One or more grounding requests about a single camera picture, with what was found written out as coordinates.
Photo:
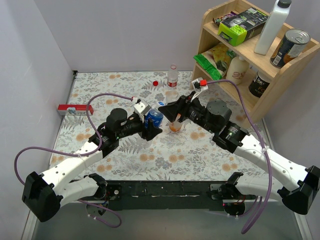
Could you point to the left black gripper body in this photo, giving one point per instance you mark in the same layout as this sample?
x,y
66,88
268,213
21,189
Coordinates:
x,y
145,127

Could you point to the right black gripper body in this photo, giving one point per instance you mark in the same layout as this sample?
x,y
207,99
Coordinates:
x,y
183,106

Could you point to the clear jar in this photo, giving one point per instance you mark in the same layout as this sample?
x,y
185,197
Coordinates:
x,y
172,96

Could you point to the blue label water bottle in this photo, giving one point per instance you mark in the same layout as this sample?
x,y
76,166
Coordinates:
x,y
156,118

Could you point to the orange juice bottle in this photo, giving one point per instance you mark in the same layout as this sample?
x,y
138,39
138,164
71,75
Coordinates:
x,y
176,125

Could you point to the red bottle cap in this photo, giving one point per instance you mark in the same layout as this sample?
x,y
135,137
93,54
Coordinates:
x,y
155,83

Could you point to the red label water bottle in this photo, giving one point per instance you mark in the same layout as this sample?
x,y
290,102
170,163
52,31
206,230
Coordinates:
x,y
172,76

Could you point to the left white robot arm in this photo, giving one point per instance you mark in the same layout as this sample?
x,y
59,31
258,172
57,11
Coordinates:
x,y
45,193

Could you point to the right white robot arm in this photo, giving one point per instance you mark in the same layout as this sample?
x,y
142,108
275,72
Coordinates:
x,y
296,186

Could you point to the cream round bottle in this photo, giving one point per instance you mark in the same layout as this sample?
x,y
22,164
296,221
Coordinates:
x,y
237,70

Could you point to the white tall bottle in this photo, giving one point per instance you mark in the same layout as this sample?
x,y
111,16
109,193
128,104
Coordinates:
x,y
272,26

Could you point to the green chip bag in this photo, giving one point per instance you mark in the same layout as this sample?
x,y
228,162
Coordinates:
x,y
216,61

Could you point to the wooden shelf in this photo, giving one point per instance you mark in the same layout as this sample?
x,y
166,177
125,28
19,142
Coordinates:
x,y
281,78

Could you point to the black jar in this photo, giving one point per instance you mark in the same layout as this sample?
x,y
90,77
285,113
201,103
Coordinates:
x,y
259,84

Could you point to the red toothpaste box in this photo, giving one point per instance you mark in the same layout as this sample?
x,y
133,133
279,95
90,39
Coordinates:
x,y
72,109

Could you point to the green black box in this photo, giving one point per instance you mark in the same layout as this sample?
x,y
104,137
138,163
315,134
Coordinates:
x,y
242,27

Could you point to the snack packet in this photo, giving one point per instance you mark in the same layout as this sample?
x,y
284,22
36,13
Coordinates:
x,y
220,19

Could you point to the tin can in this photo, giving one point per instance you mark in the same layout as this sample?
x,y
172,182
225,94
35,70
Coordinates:
x,y
291,45

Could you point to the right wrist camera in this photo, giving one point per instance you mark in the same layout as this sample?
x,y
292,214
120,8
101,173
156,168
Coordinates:
x,y
199,86

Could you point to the black base frame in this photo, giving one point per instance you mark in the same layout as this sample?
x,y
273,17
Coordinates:
x,y
170,195

